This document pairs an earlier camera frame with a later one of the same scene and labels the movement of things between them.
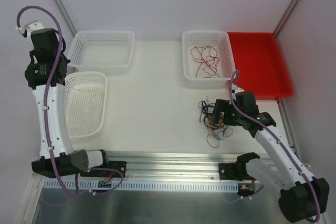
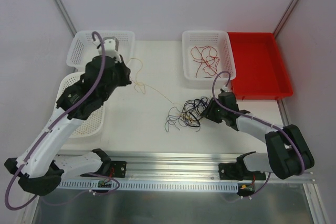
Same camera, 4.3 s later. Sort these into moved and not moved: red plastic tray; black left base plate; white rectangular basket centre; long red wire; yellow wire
Moved: yellow wire
Not moved: black left base plate; red plastic tray; white rectangular basket centre; long red wire
